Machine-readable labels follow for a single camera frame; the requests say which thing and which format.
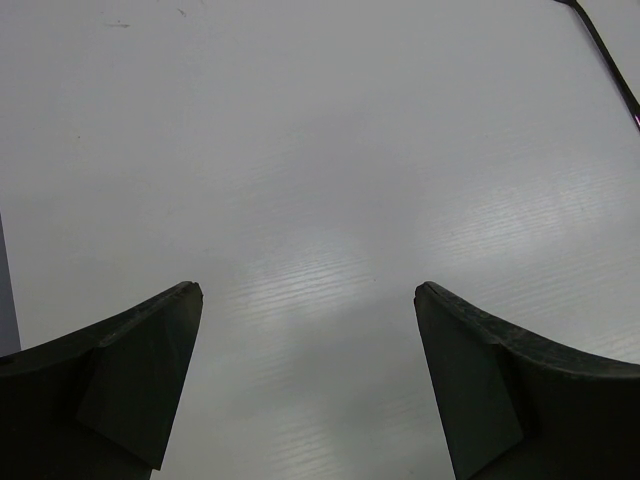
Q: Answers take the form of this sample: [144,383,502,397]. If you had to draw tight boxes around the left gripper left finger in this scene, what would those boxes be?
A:
[1,281,202,479]

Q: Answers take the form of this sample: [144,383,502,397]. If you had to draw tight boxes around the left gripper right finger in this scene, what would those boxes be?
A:
[414,282,639,479]

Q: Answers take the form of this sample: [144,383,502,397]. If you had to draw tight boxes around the black metal fork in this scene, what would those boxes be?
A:
[555,0,639,130]

